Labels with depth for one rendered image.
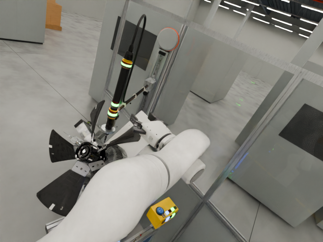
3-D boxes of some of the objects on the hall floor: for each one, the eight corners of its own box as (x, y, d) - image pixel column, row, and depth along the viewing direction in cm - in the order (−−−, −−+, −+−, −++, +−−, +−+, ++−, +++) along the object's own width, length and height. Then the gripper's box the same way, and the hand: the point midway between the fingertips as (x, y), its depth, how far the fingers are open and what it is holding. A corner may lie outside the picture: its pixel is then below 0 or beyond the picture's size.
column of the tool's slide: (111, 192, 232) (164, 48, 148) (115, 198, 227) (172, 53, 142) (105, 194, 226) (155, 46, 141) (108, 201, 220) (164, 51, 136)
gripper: (186, 132, 71) (159, 107, 80) (152, 139, 58) (124, 109, 68) (178, 147, 74) (153, 121, 83) (144, 156, 62) (119, 125, 71)
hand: (141, 117), depth 75 cm, fingers open, 8 cm apart
